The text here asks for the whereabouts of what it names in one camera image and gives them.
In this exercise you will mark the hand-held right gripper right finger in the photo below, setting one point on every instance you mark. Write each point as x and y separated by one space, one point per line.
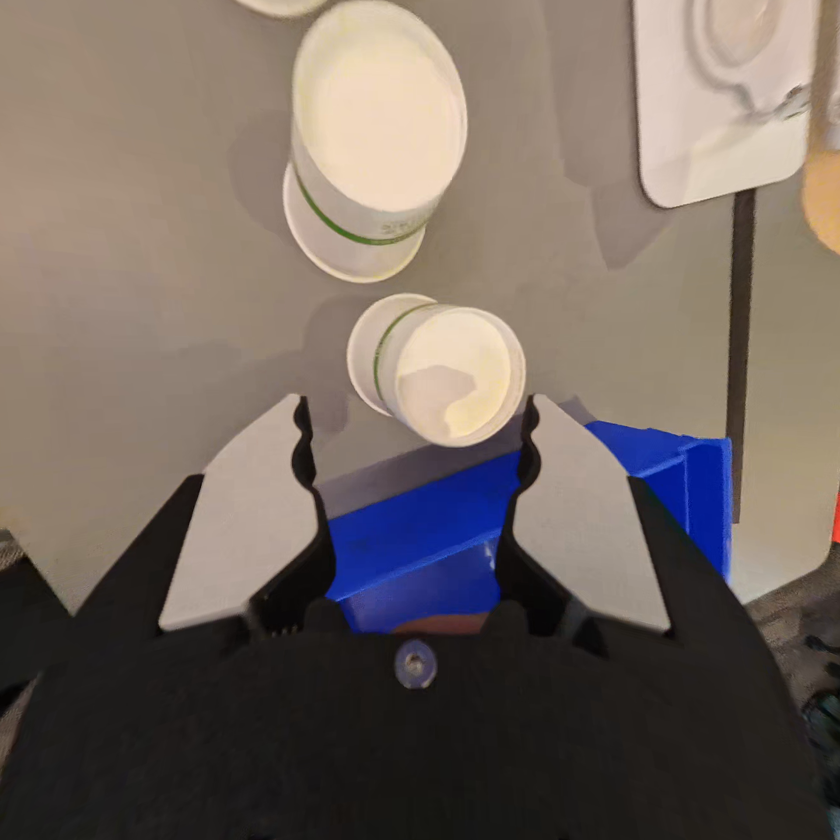
590 531

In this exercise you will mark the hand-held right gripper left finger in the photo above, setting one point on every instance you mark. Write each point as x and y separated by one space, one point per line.
243 525

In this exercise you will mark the blue plastic bin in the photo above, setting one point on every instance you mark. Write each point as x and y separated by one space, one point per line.
420 525

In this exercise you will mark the white paper cup green band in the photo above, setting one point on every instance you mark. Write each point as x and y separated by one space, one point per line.
282 5
374 111
453 380

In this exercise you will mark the person's right hand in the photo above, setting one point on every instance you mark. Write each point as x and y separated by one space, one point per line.
439 625

